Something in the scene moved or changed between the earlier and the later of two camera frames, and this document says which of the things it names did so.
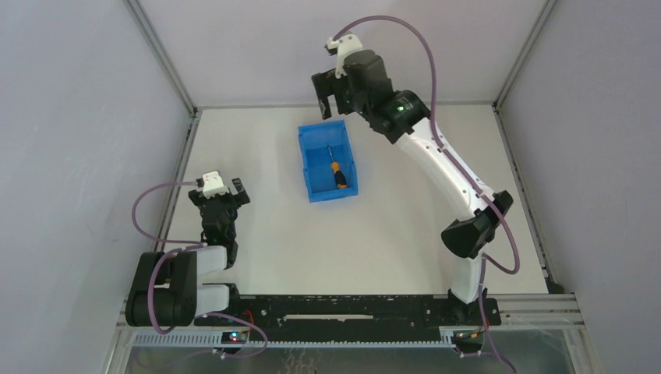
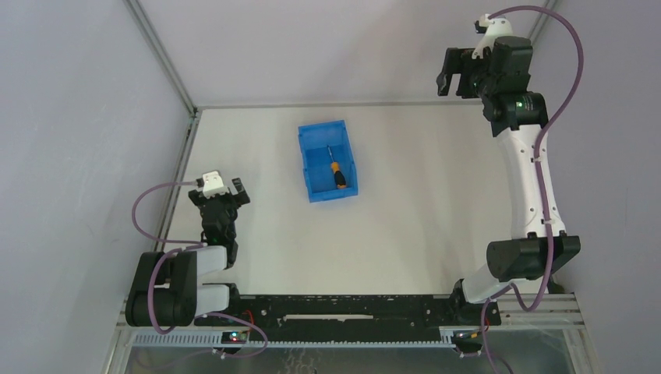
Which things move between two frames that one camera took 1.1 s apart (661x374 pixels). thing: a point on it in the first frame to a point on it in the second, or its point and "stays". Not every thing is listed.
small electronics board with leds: (234, 337) stays
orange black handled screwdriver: (341, 180) stays
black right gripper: (331, 86) to (461, 72)
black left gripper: (219, 198) stays
